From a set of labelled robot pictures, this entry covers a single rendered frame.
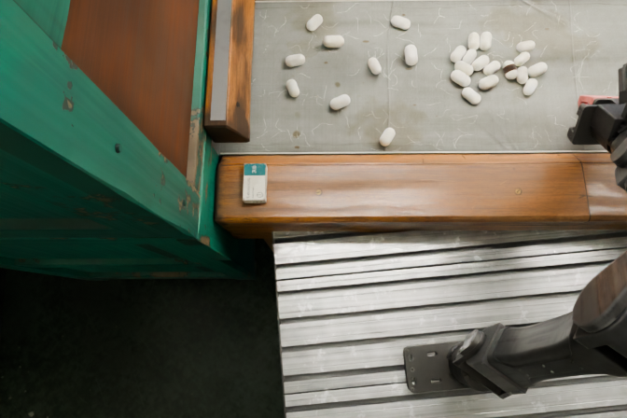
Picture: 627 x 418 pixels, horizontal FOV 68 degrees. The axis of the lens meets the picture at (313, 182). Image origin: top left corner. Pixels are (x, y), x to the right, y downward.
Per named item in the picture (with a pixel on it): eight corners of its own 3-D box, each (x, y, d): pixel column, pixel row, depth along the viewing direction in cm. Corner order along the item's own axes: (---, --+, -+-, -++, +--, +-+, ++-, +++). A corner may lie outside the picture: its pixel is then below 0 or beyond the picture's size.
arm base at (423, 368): (411, 350, 69) (418, 401, 67) (545, 337, 69) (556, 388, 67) (401, 346, 77) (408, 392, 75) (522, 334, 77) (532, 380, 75)
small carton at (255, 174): (266, 202, 74) (265, 200, 72) (243, 203, 74) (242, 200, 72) (267, 166, 75) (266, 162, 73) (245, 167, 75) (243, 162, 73)
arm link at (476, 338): (480, 328, 64) (459, 364, 63) (537, 369, 63) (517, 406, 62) (466, 327, 70) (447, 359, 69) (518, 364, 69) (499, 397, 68)
